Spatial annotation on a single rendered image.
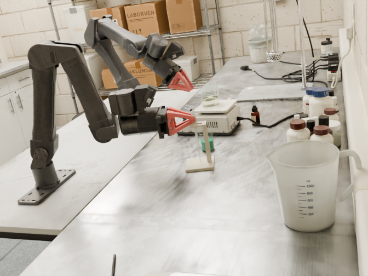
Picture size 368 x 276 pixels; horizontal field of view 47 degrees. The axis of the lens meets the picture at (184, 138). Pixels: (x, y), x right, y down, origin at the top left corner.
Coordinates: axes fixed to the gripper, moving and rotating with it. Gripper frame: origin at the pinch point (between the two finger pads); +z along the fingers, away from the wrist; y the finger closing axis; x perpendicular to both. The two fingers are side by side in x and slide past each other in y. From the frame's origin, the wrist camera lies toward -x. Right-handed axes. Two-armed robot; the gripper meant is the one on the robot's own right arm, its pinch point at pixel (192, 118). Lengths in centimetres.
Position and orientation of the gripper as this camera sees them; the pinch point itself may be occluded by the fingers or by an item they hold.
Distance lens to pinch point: 115.6
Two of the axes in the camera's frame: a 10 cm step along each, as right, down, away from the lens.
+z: 9.9, -1.1, -1.2
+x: 1.4, 9.3, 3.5
